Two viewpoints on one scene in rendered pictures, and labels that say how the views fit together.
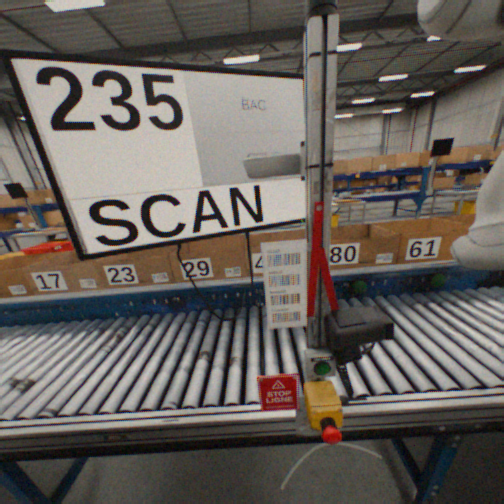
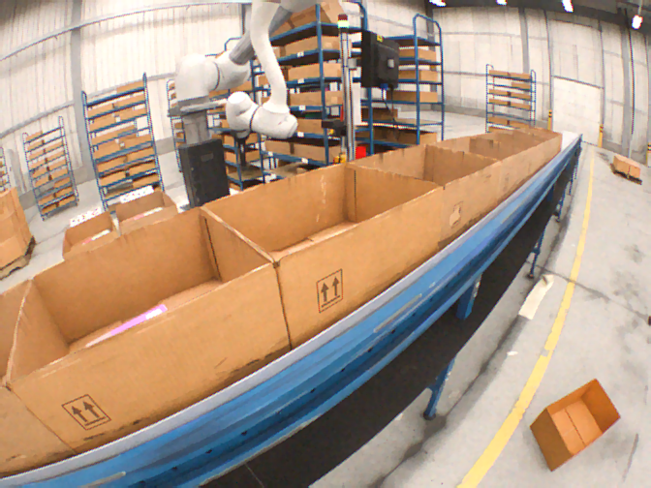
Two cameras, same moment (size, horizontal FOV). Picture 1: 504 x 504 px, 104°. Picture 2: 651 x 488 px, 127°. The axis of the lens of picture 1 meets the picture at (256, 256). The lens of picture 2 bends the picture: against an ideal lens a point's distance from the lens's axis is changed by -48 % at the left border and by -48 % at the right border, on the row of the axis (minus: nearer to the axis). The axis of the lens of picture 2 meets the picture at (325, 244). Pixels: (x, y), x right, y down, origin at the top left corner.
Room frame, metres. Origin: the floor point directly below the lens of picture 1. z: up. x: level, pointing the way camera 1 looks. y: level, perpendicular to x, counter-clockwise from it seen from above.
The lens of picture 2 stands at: (1.49, -1.28, 1.24)
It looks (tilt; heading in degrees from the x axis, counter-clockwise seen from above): 29 degrees down; 140
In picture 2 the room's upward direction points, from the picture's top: 4 degrees counter-clockwise
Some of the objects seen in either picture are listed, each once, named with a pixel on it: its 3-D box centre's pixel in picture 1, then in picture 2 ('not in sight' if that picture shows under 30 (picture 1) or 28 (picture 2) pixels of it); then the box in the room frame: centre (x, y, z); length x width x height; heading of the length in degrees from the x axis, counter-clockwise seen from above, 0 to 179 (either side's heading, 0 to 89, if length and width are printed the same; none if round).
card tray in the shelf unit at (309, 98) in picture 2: not in sight; (322, 97); (-0.27, 0.27, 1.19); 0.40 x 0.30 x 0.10; 178
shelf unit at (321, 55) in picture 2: not in sight; (308, 122); (-0.51, 0.32, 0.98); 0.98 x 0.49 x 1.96; 178
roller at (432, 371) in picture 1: (396, 333); not in sight; (0.63, -0.54, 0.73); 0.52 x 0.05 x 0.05; 178
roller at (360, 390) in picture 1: (332, 338); not in sight; (0.64, -0.28, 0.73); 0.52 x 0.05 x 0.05; 178
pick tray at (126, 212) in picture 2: not in sight; (144, 214); (0.00, -1.15, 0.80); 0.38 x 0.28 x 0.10; 179
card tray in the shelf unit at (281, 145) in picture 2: not in sight; (290, 143); (-0.74, 0.28, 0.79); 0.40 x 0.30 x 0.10; 0
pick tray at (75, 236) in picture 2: not in sight; (90, 239); (0.03, -1.46, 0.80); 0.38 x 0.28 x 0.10; 3
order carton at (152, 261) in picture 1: (149, 263); (525, 148); (1.12, 0.64, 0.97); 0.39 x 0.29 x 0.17; 88
